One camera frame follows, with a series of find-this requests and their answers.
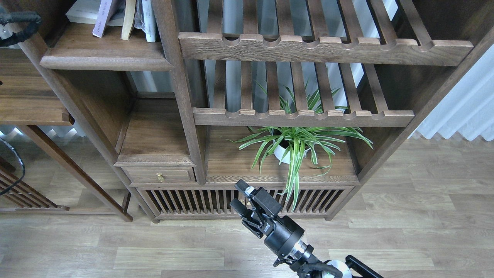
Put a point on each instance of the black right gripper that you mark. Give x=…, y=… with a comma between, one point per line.
x=282, y=235

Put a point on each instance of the white lavender book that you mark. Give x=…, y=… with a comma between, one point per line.
x=106, y=10

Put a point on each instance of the yellow green book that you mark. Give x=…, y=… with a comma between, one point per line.
x=86, y=11

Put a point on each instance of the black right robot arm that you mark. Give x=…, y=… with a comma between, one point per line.
x=309, y=266

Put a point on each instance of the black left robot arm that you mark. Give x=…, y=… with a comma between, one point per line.
x=23, y=25

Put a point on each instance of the white plant pot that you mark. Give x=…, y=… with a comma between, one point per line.
x=283, y=146

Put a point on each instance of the green spider plant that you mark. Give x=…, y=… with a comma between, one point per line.
x=297, y=141

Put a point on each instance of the brass drawer knob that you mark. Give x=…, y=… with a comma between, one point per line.
x=160, y=177

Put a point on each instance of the dark wooden bookshelf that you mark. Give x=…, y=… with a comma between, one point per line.
x=219, y=66

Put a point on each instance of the tan upright book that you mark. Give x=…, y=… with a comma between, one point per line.
x=128, y=19

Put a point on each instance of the white curtain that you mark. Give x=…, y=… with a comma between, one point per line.
x=468, y=109

